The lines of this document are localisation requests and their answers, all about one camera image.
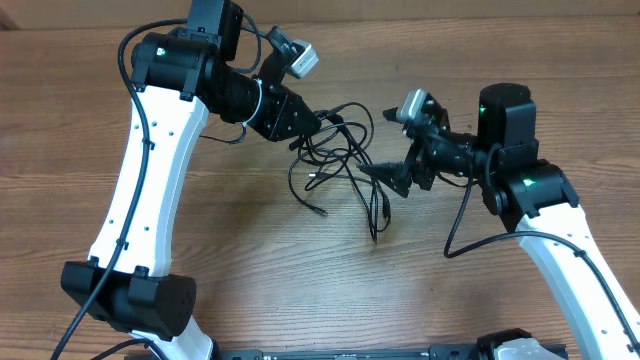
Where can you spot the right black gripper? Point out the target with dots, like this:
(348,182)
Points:
(417,163)

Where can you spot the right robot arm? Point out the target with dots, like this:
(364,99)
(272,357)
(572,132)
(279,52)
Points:
(533,198)

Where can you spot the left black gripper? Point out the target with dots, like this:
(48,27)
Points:
(279,126)

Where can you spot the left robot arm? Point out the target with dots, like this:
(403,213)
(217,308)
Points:
(178,72)

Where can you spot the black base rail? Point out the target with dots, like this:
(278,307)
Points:
(433,352)

